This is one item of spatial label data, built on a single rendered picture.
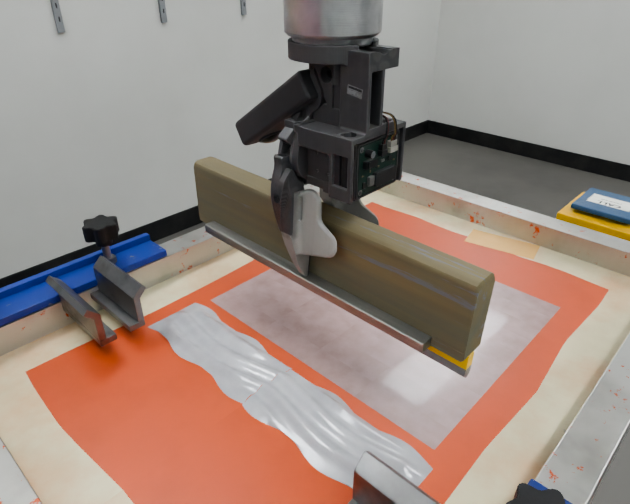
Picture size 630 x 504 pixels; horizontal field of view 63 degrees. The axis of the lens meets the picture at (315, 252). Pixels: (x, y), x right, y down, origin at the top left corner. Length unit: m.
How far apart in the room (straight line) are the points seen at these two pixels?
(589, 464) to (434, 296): 0.19
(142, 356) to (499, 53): 3.91
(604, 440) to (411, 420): 0.16
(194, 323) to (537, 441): 0.39
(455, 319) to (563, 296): 0.36
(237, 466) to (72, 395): 0.20
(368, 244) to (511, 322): 0.29
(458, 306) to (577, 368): 0.26
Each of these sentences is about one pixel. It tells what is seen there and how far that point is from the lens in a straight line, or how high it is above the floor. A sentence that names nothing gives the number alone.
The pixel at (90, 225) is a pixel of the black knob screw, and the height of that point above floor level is 1.06.
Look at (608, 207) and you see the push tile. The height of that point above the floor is 0.97.
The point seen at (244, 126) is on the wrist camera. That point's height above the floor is 1.21.
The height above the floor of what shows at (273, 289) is 0.96.
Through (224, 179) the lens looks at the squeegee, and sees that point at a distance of 0.56.
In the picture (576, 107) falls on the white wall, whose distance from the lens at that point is 4.12.
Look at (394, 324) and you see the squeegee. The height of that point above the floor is 1.07.
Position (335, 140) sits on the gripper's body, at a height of 1.23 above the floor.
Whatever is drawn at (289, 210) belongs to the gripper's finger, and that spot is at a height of 1.15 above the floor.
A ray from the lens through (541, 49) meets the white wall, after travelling 4.16.
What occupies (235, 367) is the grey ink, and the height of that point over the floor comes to 0.96.
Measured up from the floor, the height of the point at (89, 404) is 0.96.
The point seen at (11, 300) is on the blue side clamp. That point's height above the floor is 1.00.
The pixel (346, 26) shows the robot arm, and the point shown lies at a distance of 0.39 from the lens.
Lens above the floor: 1.35
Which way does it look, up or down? 30 degrees down
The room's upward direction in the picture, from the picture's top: straight up
